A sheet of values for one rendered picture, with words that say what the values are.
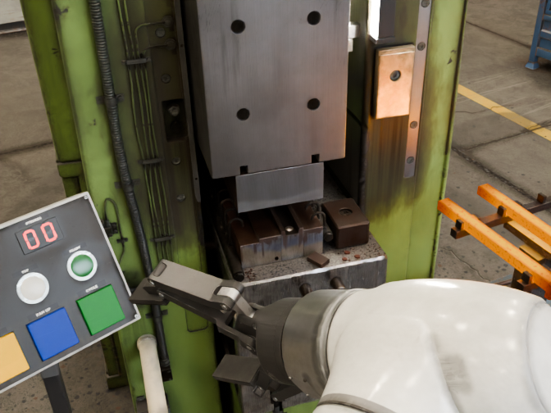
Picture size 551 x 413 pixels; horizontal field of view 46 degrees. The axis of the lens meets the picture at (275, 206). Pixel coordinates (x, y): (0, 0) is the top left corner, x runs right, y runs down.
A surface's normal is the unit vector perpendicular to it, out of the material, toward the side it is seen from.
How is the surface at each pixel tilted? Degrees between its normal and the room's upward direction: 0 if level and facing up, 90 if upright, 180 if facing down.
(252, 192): 90
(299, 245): 90
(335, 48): 90
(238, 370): 35
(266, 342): 63
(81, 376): 0
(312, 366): 78
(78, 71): 90
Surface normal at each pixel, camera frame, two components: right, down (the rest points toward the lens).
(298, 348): -0.77, -0.09
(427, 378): -0.19, -0.33
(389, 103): 0.27, 0.51
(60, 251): 0.55, -0.07
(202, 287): -0.25, -0.66
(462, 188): -0.03, -0.84
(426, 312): -0.61, -0.64
